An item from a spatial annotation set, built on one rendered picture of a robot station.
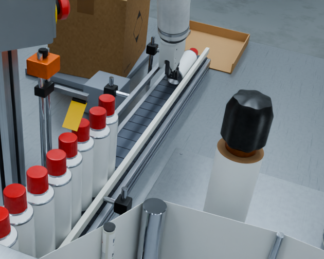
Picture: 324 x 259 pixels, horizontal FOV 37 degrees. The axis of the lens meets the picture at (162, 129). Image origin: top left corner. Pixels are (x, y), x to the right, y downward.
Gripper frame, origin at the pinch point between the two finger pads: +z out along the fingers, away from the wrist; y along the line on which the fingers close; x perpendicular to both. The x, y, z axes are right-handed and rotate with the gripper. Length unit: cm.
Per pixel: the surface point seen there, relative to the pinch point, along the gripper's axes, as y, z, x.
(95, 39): 0.9, -6.5, -23.9
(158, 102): 11.3, 1.2, -0.2
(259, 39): -227, 181, -2
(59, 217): 64, -27, 2
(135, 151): 37.2, -12.0, 4.2
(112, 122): 41.3, -26.9, 2.0
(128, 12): -5.5, -13.9, -15.6
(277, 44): -224, 180, 13
